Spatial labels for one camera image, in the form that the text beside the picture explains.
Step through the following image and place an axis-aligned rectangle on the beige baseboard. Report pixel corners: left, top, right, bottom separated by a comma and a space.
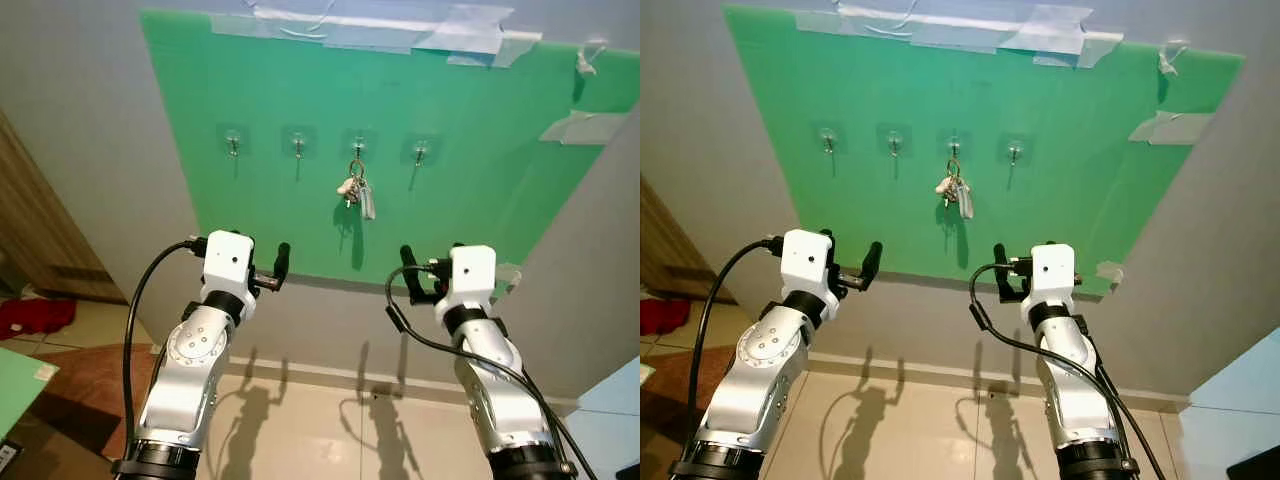
150, 345, 581, 411
805, 352, 1191, 413

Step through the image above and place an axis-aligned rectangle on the clear tape on board edge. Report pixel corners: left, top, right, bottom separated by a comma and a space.
1130, 110, 1216, 147
540, 110, 629, 147

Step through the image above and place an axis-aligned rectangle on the wooden door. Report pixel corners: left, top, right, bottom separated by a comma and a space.
640, 175, 706, 301
0, 108, 126, 304

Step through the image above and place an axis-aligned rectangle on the red cloth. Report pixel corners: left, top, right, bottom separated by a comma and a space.
640, 297, 693, 336
0, 297, 78, 341

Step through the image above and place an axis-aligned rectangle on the brown rug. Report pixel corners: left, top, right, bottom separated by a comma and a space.
640, 345, 746, 471
5, 343, 166, 471

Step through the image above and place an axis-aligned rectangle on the clear tape strip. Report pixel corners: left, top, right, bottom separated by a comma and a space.
208, 12, 331, 41
795, 8, 911, 39

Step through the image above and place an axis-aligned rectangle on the crumpled clear tape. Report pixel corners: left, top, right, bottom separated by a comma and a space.
1155, 40, 1191, 79
575, 40, 609, 79

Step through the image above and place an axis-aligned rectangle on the wide clear tape patch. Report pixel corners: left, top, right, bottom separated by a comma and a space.
1000, 4, 1094, 56
415, 5, 513, 56

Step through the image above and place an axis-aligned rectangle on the light blue cabinet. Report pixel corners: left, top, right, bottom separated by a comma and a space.
565, 355, 641, 480
1178, 325, 1280, 480

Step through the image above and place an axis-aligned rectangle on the long white strip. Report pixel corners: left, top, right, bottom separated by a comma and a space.
250, 8, 543, 46
835, 3, 1123, 46

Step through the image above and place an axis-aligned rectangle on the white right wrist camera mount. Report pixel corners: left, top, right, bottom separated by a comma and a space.
1030, 243, 1078, 309
445, 245, 498, 311

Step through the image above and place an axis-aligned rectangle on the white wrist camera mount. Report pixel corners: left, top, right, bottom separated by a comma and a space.
445, 245, 498, 311
780, 229, 836, 299
1030, 243, 1078, 309
200, 230, 257, 301

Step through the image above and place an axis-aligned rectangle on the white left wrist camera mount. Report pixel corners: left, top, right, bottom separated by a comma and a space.
780, 229, 836, 299
200, 230, 257, 301

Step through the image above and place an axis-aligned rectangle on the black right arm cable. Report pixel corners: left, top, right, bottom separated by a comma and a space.
385, 260, 599, 480
968, 262, 1166, 480

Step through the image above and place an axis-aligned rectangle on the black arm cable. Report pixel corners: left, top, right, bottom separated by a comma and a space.
686, 236, 786, 461
385, 260, 599, 480
122, 236, 208, 451
968, 262, 1166, 480

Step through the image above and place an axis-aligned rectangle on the green wall board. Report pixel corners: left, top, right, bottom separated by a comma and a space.
138, 8, 641, 286
722, 5, 1246, 298

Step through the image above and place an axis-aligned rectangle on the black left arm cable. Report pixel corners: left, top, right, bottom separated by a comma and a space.
686, 236, 786, 461
122, 236, 208, 451

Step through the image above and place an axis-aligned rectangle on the key bunch with ring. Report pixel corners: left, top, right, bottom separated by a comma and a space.
935, 158, 974, 221
337, 158, 378, 221

